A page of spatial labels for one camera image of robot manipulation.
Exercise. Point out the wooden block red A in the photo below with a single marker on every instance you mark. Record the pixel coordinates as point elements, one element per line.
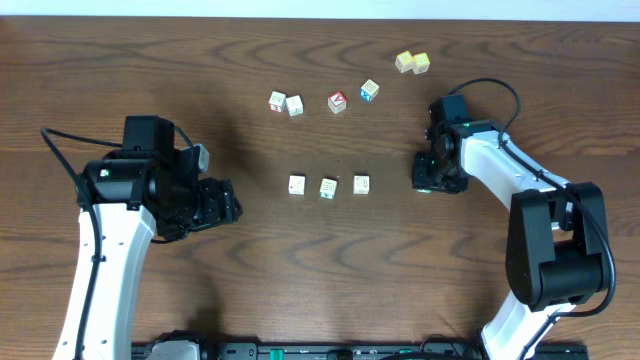
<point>337,102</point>

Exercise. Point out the yellow wooden block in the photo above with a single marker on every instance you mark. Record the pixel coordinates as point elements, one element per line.
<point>421,63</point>
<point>404,62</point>

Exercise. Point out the wooden block red 3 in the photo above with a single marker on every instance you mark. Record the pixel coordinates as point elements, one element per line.
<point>277,101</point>

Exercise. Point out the wooden block letter Y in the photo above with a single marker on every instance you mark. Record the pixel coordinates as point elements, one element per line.
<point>361,184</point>

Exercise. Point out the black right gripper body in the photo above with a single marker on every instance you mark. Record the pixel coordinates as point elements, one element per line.
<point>433,175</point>

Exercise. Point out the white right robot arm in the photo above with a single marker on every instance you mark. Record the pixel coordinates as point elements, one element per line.
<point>559,263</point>

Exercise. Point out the yellow wooden block right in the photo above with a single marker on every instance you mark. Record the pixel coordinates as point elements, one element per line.
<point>421,63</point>

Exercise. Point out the wooden block blue X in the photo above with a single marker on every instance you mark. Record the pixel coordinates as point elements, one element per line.
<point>369,90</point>

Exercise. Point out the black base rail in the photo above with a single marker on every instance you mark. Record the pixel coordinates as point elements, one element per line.
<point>190,345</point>

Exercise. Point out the wooden block with dots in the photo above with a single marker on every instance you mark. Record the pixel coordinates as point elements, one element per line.
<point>296,184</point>

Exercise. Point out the wooden block blue T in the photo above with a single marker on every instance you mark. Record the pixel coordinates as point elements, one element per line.
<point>294,105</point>

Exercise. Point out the wooden block green edge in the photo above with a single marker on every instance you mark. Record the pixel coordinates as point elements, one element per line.
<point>328,188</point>

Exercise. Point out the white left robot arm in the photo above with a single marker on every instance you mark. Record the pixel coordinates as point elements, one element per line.
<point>132,203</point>

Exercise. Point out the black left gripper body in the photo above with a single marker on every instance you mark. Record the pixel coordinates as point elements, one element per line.
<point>220,198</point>

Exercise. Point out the yellow wooden block left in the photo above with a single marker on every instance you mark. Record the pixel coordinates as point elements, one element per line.
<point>404,62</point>

